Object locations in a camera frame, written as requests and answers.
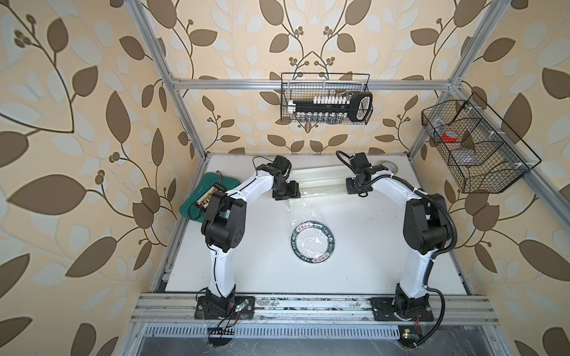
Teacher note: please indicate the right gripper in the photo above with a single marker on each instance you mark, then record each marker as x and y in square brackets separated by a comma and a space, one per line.
[349, 190]

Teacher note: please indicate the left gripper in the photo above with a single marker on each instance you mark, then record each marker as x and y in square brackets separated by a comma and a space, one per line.
[292, 193]

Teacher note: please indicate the clear plastic wrap sheet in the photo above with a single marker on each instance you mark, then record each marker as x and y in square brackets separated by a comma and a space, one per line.
[333, 211]

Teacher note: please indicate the green rimmed white plate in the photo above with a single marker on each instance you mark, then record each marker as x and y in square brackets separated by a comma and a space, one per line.
[312, 242]

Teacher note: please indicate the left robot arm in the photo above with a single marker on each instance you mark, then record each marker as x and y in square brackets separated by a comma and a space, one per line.
[224, 227]

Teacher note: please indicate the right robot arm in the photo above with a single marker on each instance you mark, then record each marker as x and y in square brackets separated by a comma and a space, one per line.
[428, 230]

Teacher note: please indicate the clear tape roll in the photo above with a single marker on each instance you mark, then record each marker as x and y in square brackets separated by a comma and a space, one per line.
[391, 166]

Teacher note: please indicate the black socket set holder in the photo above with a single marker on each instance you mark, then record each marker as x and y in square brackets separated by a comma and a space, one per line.
[352, 108]

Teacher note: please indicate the red capped item in basket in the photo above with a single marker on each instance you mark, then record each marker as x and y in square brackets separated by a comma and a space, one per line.
[450, 136]

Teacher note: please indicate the green plastic tool case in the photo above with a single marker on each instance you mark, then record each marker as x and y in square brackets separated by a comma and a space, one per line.
[207, 179]

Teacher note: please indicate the black charger board with cables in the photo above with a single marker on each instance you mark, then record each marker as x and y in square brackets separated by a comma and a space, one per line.
[201, 203]

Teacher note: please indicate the black wire basket back wall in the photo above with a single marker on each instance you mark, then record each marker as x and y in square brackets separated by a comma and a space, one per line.
[298, 85]

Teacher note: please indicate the black wire basket wall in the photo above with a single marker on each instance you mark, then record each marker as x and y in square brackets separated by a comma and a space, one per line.
[490, 154]
[298, 85]

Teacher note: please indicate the black wire basket right wall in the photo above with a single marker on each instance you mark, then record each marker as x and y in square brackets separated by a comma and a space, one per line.
[490, 154]

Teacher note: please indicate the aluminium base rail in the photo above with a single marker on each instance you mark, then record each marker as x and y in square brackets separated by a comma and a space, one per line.
[460, 310]

